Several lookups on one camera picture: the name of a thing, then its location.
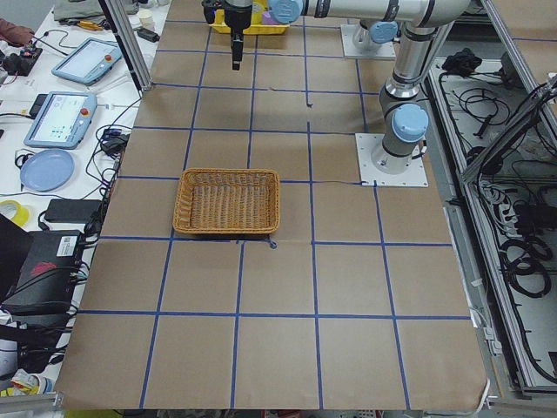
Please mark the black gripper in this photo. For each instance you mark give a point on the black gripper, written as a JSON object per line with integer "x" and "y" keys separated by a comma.
{"x": 235, "y": 19}

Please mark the yellow tape roll on desk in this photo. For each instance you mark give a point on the yellow tape roll on desk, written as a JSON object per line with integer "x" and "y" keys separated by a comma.
{"x": 15, "y": 212}

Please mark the yellow plastic basket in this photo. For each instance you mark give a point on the yellow plastic basket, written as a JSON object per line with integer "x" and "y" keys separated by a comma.
{"x": 256, "y": 27}

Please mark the purple foam cube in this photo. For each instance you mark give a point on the purple foam cube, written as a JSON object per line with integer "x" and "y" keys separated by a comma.
{"x": 267, "y": 19}

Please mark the black power adapter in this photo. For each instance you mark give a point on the black power adapter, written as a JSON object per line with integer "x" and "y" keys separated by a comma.
{"x": 149, "y": 35}

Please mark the upper teach pendant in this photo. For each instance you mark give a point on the upper teach pendant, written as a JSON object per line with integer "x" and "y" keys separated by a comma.
{"x": 89, "y": 62}

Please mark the teach pendant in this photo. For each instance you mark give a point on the teach pendant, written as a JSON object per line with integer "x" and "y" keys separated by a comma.
{"x": 89, "y": 62}
{"x": 62, "y": 120}

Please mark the brown wicker basket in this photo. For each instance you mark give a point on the brown wicker basket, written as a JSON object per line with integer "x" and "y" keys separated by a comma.
{"x": 227, "y": 201}

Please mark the lower teach pendant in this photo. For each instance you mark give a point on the lower teach pendant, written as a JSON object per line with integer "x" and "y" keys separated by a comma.
{"x": 62, "y": 120}

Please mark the blue plate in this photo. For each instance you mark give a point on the blue plate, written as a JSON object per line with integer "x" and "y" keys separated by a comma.
{"x": 47, "y": 170}

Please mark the black power brick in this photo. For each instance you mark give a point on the black power brick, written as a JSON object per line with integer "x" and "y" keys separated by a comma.
{"x": 71, "y": 210}

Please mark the black computer box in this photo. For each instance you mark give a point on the black computer box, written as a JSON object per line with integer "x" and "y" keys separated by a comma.
{"x": 37, "y": 269}

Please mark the aluminium frame post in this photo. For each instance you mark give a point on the aluminium frame post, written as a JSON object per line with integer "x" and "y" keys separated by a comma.
{"x": 120, "y": 25}

